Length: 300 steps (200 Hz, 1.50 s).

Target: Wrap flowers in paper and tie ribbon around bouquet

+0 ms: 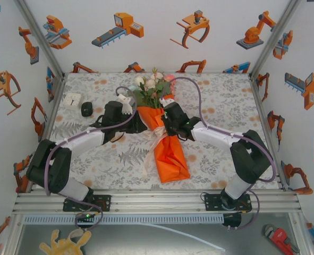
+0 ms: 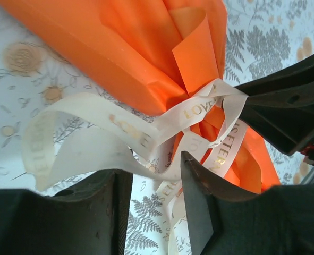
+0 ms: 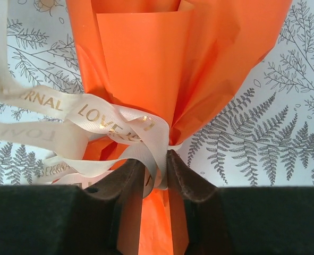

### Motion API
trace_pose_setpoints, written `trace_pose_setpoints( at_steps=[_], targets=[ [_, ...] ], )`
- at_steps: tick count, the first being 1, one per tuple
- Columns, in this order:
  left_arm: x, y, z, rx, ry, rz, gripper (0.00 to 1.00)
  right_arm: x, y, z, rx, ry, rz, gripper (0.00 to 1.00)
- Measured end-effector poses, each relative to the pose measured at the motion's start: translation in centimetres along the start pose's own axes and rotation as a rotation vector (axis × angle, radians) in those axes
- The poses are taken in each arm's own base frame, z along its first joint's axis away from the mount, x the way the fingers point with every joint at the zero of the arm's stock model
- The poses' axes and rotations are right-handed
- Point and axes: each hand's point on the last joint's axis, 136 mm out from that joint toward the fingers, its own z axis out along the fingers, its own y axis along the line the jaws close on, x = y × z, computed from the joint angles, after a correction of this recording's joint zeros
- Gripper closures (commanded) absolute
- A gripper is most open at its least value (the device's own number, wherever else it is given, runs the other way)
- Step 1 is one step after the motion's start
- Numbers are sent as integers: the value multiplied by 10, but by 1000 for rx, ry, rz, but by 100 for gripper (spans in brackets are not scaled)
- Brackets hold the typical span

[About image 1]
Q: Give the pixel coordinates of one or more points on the yellow cloth cutout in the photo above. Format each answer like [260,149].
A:
[63,245]

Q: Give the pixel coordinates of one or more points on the cream ribbon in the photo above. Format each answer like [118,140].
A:
[154,143]

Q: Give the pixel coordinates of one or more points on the artificial flower bouquet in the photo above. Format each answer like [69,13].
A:
[151,90]

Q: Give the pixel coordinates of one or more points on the aluminium side rail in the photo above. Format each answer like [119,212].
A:
[258,101]
[57,101]

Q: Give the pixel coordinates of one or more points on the floral patterned tablecloth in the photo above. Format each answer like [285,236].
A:
[114,164]

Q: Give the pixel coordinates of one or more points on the aluminium corner post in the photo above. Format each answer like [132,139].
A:
[40,37]
[275,37]

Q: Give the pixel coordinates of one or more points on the black controller with green light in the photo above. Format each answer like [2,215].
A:
[86,216]

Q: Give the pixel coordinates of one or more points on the aluminium frame rail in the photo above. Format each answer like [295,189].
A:
[159,202]

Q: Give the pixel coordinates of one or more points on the orange wrapping paper sheet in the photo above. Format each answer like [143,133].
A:
[172,159]

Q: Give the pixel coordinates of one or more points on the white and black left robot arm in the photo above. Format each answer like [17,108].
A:
[85,138]

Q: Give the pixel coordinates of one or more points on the white square box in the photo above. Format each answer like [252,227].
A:
[72,101]

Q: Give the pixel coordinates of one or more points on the small black rounded device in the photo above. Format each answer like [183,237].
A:
[86,109]

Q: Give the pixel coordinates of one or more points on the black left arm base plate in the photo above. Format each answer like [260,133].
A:
[103,203]

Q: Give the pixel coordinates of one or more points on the thin white strip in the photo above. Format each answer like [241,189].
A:
[188,236]

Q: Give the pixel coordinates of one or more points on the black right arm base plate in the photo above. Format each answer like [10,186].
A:
[212,203]

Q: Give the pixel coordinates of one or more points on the red pipe wrench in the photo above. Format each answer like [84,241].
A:
[280,236]

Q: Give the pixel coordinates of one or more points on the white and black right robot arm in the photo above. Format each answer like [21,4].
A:
[212,134]

